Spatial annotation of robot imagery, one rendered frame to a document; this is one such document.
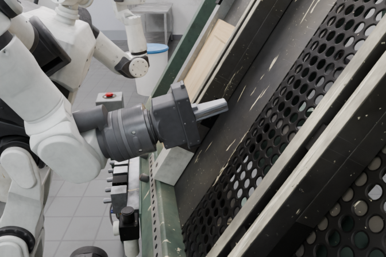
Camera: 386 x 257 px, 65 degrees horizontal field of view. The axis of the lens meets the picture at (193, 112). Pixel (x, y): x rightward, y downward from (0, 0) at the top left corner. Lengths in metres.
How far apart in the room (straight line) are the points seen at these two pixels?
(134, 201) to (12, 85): 0.75
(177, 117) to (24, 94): 0.22
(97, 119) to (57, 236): 1.71
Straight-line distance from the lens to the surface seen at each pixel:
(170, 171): 0.89
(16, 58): 0.44
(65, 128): 0.47
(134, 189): 1.17
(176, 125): 0.50
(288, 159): 0.43
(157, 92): 1.49
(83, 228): 2.16
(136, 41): 1.19
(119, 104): 1.45
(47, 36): 0.69
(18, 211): 1.20
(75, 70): 0.85
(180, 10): 7.87
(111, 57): 1.17
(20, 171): 1.06
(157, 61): 3.92
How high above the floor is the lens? 1.45
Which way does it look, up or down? 24 degrees down
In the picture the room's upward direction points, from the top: straight up
